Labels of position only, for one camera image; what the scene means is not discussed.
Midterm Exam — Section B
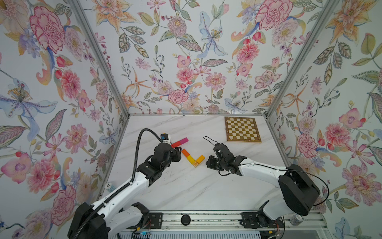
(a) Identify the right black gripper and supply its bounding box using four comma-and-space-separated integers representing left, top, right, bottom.
204, 155, 228, 171

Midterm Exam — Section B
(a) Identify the red rectangular block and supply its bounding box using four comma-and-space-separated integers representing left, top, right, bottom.
171, 142, 181, 148

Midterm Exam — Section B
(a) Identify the orange rectangular block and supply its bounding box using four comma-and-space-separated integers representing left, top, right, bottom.
182, 149, 190, 157

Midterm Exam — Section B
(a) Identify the magenta rectangular block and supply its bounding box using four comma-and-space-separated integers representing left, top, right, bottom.
179, 137, 189, 144

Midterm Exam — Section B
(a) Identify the yellow-orange rectangular block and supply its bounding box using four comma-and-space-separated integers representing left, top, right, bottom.
196, 155, 205, 164

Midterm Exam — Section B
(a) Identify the yellow rectangular block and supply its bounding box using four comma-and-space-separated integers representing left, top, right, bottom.
186, 155, 196, 165

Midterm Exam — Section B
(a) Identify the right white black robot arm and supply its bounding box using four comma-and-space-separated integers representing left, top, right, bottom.
206, 143, 324, 229

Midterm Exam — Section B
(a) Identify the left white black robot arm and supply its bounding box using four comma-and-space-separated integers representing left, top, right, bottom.
67, 133, 182, 239

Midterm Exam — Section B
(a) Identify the wooden chessboard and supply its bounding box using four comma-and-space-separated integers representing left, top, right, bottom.
224, 117, 262, 143

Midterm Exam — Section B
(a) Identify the black round knob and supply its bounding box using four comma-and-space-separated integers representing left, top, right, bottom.
181, 214, 191, 226

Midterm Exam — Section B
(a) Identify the clear tape roll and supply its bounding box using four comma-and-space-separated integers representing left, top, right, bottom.
289, 214, 304, 227

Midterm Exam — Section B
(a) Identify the aluminium mounting rail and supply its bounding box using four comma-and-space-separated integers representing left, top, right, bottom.
73, 210, 329, 232

